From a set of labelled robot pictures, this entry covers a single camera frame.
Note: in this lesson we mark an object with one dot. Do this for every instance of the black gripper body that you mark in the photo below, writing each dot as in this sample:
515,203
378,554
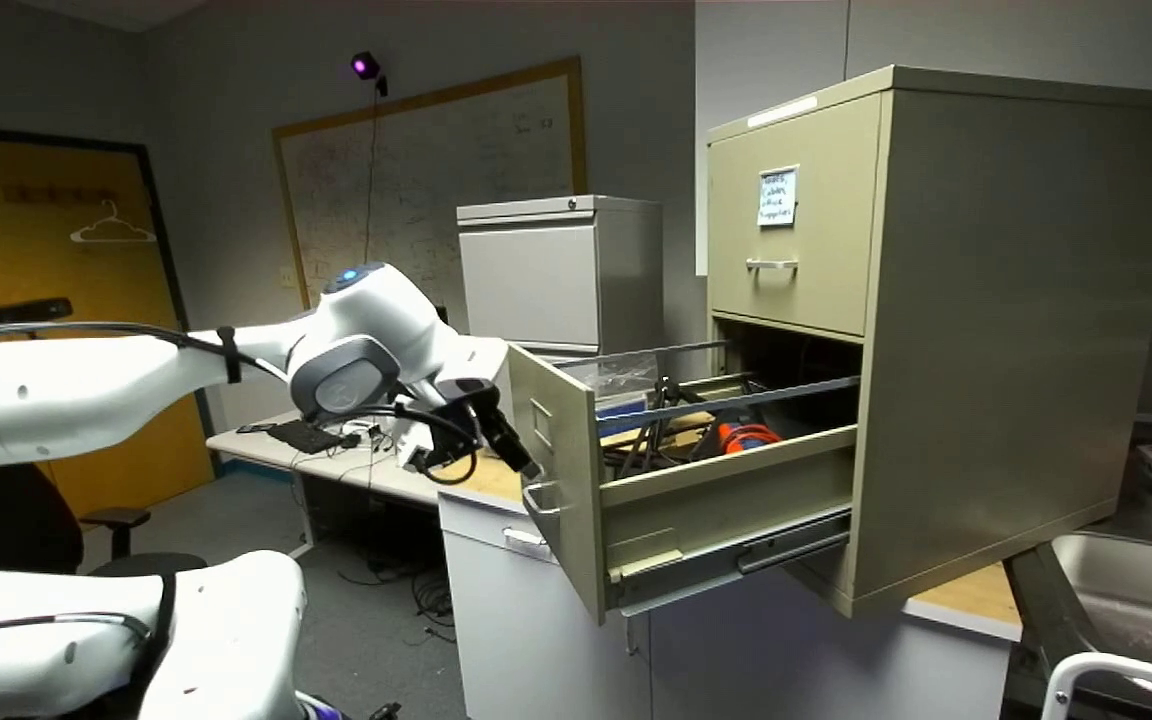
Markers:
477,405

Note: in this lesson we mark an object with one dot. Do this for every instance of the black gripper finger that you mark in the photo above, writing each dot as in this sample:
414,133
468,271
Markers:
515,440

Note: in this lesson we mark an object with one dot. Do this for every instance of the beige drawer with label holder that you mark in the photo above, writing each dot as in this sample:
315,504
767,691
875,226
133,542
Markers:
721,514

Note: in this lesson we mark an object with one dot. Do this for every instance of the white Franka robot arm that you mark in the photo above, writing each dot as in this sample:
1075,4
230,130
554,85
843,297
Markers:
70,385

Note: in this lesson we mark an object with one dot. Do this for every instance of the horizontal silver cabinet pull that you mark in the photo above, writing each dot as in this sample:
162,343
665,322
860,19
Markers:
523,542

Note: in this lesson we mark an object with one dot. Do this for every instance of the grey cabinet drawer front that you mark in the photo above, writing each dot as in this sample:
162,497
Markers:
530,287

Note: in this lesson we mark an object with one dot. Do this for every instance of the white base cabinet wooden top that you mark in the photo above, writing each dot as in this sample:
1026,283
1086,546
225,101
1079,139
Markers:
523,627

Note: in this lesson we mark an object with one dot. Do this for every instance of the grey metal file cabinet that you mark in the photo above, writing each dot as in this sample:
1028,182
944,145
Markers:
630,283

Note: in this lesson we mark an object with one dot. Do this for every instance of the beige drawer with paper label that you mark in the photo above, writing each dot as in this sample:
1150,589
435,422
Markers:
831,283

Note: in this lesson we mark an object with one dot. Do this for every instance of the beige metal file cabinet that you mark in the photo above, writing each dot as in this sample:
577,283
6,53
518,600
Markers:
1001,332

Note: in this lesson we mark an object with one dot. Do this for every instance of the assorted hand tools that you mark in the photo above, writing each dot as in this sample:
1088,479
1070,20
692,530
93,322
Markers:
657,440

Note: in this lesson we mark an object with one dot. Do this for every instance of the cluttered white desk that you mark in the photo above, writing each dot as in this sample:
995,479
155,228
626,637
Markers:
339,468

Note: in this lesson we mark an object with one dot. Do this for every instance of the black keyboard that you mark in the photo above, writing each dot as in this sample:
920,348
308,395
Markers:
315,435

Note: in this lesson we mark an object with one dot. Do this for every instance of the orange coiled item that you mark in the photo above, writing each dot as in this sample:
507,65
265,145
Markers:
747,436

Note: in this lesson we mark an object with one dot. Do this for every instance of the wood framed whiteboard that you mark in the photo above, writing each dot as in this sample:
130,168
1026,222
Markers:
468,162

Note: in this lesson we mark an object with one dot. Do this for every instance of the white paper label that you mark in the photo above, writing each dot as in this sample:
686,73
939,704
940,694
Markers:
778,198

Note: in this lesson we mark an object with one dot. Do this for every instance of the orange door panel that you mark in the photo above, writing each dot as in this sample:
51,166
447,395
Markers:
17,267

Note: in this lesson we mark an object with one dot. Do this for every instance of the black office chair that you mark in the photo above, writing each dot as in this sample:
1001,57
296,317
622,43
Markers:
2,514

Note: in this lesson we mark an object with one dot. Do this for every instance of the steel sink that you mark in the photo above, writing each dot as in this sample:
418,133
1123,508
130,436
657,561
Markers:
1139,585

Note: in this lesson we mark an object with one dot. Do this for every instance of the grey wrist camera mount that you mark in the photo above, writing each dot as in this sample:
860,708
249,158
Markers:
477,359

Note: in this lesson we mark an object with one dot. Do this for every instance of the purple lit wall camera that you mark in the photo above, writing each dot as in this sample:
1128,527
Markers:
361,65

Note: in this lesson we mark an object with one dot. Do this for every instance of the black stereo camera bar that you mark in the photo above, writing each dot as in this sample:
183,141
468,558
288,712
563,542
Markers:
17,315

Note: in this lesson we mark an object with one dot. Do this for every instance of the white tube frame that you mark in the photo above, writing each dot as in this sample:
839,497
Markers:
1108,661

